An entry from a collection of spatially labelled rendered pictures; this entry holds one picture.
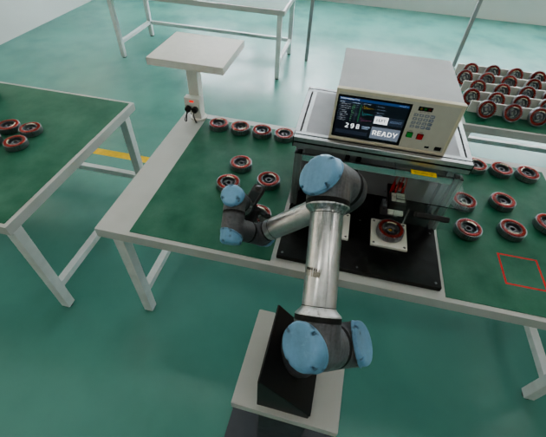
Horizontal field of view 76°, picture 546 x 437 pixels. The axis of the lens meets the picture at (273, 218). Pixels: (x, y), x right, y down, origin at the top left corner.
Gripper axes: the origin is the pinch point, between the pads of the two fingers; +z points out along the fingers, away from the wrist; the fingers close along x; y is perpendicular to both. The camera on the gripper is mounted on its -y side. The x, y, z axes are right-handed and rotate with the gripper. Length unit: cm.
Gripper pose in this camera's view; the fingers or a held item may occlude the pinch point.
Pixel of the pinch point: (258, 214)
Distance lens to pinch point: 146.8
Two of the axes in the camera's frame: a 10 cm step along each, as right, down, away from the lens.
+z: 2.0, 2.4, 9.5
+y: -3.9, 9.1, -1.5
